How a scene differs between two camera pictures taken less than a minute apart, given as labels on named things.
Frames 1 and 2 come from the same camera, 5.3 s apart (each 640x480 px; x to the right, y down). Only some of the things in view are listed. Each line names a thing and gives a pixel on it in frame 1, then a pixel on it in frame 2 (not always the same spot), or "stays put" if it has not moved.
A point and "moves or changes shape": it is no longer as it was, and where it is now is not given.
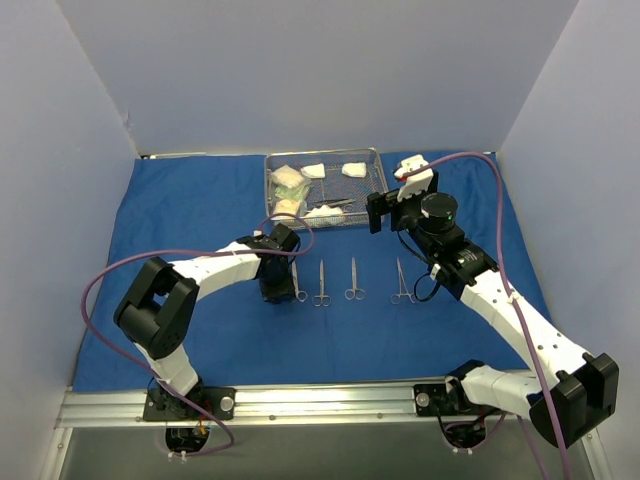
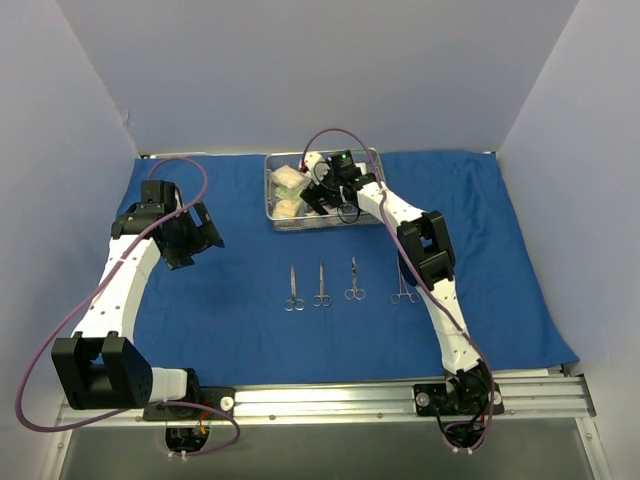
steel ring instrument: x=300 y=295 moves or changes shape
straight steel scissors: x=321 y=299 stays put
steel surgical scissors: x=354 y=291 stays put
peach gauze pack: x=287 y=206 stays put
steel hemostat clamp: x=395 y=299 stays put
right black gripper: x=375 y=212 -> x=320 y=189
